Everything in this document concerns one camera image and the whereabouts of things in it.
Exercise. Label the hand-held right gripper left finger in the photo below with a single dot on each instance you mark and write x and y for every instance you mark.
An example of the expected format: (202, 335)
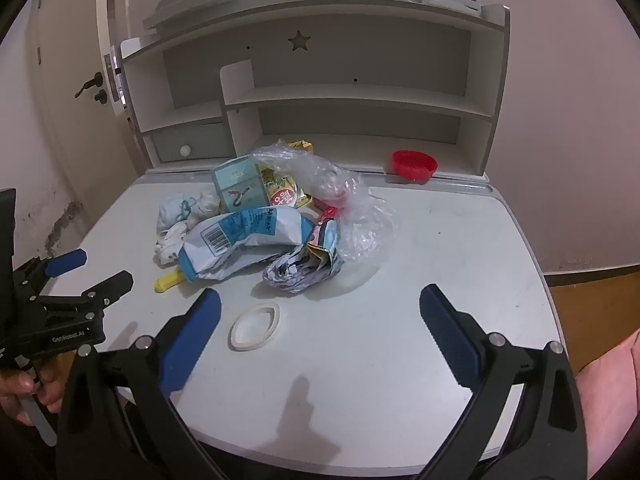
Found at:
(192, 342)

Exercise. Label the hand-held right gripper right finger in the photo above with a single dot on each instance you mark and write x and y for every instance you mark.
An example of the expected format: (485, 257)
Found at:
(450, 340)

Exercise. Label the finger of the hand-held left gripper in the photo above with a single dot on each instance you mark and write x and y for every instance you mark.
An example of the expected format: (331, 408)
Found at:
(67, 261)
(112, 282)

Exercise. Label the yellow snack packet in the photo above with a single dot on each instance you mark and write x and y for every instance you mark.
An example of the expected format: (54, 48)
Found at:
(285, 192)

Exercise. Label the person's left hand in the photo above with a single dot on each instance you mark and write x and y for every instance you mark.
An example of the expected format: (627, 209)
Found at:
(50, 390)

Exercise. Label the yellow plastic stick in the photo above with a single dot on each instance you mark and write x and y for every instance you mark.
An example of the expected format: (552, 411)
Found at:
(167, 282)

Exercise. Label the white printed crumpled wrapper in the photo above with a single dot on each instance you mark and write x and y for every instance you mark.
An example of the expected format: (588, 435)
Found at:
(167, 247)

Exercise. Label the crumpled white blue tissue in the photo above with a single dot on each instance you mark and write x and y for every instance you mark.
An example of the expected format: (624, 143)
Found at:
(175, 207)

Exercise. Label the cream door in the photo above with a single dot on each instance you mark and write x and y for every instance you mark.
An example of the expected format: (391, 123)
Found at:
(75, 150)

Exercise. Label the blue white snack bag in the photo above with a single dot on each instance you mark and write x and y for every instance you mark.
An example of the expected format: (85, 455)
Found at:
(240, 237)

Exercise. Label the crumpled silver wrapper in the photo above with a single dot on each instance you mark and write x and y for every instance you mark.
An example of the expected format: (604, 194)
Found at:
(295, 271)

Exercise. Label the clear plastic bag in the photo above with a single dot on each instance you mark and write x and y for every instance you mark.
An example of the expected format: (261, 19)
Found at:
(362, 225)

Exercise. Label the teal paper carton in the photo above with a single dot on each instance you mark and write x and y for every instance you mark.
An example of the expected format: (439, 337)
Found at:
(235, 185)

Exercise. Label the colourful foil wrapper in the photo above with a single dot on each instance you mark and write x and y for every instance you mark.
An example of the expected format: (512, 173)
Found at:
(325, 235)

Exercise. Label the grey drawer with white knob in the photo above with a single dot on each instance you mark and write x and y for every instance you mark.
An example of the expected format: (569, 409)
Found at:
(200, 141)

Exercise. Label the pink bed cover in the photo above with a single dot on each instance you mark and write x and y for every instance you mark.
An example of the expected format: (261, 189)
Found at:
(610, 410)

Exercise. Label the red plastic bowl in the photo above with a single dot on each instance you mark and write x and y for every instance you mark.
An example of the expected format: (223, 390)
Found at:
(410, 166)

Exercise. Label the red wrapper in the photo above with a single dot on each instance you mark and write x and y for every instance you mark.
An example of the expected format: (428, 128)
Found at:
(332, 202)

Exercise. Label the grey flat board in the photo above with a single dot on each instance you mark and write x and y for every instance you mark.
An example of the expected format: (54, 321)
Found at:
(200, 1)

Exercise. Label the white desk shelf unit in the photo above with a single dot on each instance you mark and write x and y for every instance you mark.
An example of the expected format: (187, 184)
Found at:
(350, 60)

